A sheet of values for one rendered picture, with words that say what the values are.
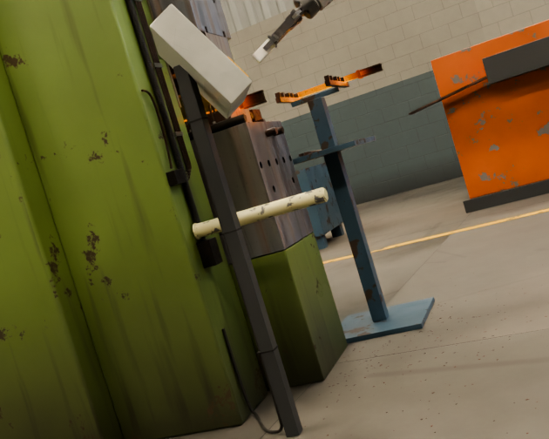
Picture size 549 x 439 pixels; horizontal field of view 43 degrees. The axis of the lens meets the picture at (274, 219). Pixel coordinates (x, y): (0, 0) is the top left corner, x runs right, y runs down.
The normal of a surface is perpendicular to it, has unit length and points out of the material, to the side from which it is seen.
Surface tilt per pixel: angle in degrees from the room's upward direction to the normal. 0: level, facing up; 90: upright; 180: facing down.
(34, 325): 90
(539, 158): 90
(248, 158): 90
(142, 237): 90
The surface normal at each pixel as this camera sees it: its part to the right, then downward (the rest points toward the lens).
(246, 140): -0.31, 0.15
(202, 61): 0.10, 0.03
